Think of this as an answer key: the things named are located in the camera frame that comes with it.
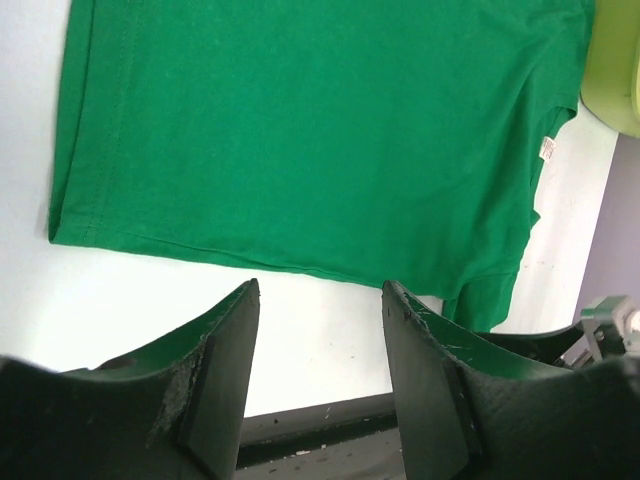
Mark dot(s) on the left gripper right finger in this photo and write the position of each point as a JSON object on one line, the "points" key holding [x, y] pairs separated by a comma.
{"points": [[456, 422]]}

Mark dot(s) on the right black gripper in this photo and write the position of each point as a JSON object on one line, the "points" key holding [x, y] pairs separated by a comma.
{"points": [[542, 351]]}

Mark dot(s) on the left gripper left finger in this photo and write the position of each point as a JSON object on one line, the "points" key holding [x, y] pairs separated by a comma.
{"points": [[171, 409]]}

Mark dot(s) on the green t shirt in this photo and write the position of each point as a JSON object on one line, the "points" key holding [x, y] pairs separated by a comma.
{"points": [[357, 141]]}

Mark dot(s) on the lime green plastic basin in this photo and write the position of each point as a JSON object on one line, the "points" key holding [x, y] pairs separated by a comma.
{"points": [[610, 87]]}

